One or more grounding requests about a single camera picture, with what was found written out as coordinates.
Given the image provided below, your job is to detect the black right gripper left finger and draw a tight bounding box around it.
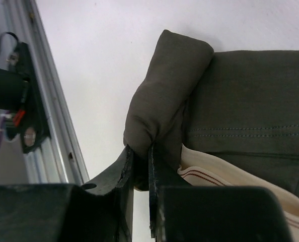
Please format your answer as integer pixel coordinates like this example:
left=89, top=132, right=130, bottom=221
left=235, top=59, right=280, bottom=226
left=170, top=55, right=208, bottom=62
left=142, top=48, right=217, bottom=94
left=0, top=147, right=134, bottom=241

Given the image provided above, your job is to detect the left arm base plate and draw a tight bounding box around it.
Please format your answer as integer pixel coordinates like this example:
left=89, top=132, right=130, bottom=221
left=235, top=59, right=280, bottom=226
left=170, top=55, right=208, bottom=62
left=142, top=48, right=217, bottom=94
left=9, top=42, right=50, bottom=154

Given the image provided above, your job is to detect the aluminium front rail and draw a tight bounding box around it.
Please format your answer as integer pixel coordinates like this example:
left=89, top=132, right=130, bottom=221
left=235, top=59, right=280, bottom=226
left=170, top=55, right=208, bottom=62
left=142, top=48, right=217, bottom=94
left=3, top=1, right=89, bottom=185

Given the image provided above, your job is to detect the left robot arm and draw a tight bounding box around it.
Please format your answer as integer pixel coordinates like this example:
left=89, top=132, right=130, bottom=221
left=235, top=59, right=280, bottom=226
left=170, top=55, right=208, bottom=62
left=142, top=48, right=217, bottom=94
left=0, top=69, right=29, bottom=111

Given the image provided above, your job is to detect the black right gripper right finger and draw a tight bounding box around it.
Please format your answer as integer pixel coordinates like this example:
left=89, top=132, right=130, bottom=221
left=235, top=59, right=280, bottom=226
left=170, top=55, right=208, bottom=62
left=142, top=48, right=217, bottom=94
left=148, top=145, right=293, bottom=241

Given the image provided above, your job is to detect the dark grey underwear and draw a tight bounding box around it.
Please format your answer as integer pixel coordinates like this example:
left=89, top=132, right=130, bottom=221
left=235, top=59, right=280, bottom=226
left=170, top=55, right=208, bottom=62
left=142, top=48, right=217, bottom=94
left=123, top=30, right=299, bottom=241

